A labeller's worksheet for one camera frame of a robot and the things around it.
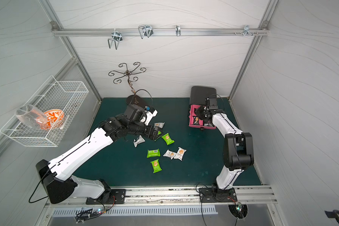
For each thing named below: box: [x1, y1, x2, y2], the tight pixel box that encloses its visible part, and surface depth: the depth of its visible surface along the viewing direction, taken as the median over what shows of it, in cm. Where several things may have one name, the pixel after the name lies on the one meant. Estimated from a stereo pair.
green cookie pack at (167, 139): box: [161, 132, 175, 146], surface depth 95 cm
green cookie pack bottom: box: [150, 158, 163, 174], surface depth 85 cm
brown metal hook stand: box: [108, 62, 153, 107], surface depth 96 cm
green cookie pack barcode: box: [146, 148, 161, 159], surface depth 90 cm
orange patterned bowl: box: [43, 109, 65, 130], surface depth 68 cm
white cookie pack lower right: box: [173, 146, 187, 162], surface depth 90 cm
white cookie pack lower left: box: [162, 149, 177, 160], surface depth 89 cm
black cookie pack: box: [193, 115, 200, 126], surface depth 95 cm
